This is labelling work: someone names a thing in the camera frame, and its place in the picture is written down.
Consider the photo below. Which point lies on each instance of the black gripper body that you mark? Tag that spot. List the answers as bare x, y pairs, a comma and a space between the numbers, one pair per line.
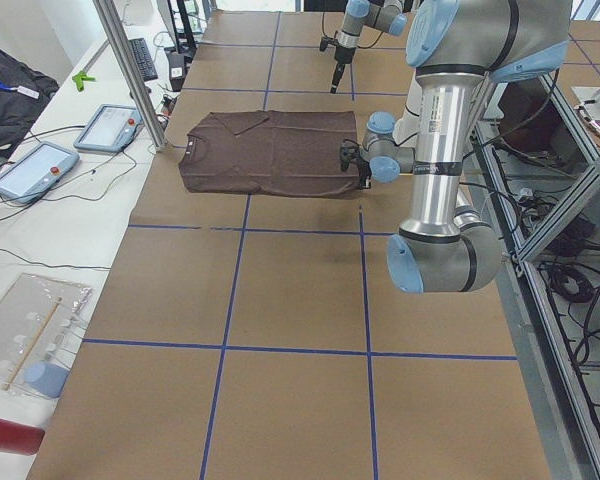
362, 171
341, 58

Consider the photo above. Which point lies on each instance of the brown t-shirt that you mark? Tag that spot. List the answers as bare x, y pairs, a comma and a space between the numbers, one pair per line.
290, 154

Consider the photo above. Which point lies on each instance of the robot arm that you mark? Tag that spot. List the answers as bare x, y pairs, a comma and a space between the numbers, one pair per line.
443, 245
386, 17

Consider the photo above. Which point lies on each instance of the black keyboard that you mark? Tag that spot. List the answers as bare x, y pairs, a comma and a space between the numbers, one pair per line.
143, 59

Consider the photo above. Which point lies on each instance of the far teach pendant tablet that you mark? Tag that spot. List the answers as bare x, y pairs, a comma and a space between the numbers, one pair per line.
110, 130

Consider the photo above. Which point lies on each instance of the teach pendant tablet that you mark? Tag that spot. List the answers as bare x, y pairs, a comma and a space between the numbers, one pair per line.
110, 130
35, 173

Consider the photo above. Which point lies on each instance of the green clamp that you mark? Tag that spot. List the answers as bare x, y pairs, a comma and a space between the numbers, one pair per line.
81, 78

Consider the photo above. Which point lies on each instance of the black backpack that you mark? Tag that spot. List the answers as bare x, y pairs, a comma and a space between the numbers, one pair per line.
24, 94

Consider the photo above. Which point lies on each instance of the near teach pendant tablet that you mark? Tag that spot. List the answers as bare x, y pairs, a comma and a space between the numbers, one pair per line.
35, 173

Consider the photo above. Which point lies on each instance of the wooden stick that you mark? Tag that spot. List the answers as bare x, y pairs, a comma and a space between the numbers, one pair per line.
30, 345

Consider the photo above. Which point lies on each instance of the clear plastic bag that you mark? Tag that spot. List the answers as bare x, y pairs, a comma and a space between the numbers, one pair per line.
23, 308

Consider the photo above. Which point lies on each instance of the blue cup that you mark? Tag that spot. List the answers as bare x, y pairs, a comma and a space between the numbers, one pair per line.
46, 378

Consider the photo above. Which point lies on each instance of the red bottle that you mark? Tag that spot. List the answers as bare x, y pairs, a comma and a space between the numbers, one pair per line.
19, 438

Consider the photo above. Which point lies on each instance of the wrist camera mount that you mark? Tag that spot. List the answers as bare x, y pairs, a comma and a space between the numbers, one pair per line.
348, 154
325, 42

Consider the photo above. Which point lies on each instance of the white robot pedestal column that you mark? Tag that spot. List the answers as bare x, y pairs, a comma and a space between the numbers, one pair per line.
407, 127

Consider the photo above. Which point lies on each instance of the aluminium frame post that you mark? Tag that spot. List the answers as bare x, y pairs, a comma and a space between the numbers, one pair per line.
116, 35

